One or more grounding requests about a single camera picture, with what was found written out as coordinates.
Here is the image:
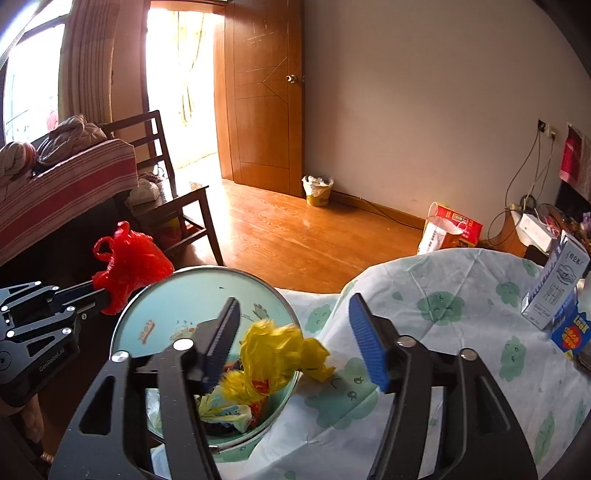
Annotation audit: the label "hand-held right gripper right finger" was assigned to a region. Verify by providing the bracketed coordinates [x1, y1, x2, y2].
[348, 293, 539, 480]

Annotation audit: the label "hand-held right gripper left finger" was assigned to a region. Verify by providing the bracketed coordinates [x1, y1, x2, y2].
[48, 298, 242, 480]

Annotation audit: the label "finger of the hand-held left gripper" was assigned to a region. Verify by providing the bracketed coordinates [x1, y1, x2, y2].
[0, 281, 112, 311]
[0, 300, 114, 344]

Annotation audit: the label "yellow plastic bag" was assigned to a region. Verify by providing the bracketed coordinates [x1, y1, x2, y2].
[217, 319, 337, 402]

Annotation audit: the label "pale yellow-green plastic bag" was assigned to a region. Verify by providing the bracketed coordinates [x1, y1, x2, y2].
[198, 385, 252, 432]

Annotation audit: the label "red plastic bag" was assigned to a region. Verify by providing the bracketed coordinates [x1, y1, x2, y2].
[92, 222, 175, 317]

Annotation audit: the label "light blue cartoon basin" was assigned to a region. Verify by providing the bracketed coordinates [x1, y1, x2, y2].
[109, 267, 301, 453]

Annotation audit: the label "dark grape stem bunch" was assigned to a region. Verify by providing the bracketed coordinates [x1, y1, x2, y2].
[203, 418, 236, 437]

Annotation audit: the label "yellow trash bin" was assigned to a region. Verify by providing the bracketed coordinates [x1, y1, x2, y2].
[302, 174, 334, 208]

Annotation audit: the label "person's left hand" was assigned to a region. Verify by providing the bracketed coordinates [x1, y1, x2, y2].
[18, 397, 47, 444]

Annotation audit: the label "white green-cloud tablecloth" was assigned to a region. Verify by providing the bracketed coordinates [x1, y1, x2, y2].
[150, 248, 591, 480]

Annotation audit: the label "red striped cloth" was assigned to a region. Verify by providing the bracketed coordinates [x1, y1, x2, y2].
[0, 138, 139, 266]

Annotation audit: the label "orange item under chair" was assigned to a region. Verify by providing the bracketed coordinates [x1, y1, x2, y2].
[161, 217, 183, 245]

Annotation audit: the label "white plastic bags bundle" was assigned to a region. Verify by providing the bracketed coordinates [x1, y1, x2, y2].
[127, 178, 162, 206]

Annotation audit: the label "white paper bag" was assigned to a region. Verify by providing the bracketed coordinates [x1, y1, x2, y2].
[418, 203, 467, 254]

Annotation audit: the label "dark wooden chair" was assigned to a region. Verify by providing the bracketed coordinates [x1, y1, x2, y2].
[99, 110, 225, 268]

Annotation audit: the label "pink rolled clothing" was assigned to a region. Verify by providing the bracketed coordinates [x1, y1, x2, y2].
[0, 141, 38, 188]

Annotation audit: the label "red and white shopping bags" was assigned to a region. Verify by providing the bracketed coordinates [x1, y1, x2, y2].
[429, 205, 483, 247]

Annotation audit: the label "grey padded jacket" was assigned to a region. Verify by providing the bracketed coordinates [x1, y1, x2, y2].
[37, 115, 109, 167]

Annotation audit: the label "wooden television cabinet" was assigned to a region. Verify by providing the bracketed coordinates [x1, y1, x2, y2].
[489, 208, 591, 268]

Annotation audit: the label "grey milk carton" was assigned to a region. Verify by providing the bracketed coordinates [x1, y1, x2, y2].
[522, 231, 591, 329]

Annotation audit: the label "white flat box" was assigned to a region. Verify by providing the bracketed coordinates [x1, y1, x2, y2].
[519, 212, 559, 252]

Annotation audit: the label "blue milk carton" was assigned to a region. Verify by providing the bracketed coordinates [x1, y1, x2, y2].
[551, 281, 591, 363]

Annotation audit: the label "striped curtain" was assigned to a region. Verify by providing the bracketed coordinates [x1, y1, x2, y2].
[60, 0, 116, 134]

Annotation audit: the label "black television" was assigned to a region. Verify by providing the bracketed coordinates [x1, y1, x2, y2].
[554, 180, 591, 222]

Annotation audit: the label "wooden door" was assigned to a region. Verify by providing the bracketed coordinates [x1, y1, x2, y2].
[217, 0, 305, 199]

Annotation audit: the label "red pink television cover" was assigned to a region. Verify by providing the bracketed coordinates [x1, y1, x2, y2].
[560, 122, 591, 197]

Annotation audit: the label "hanging power cables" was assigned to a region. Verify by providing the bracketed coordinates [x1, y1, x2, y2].
[487, 134, 555, 245]

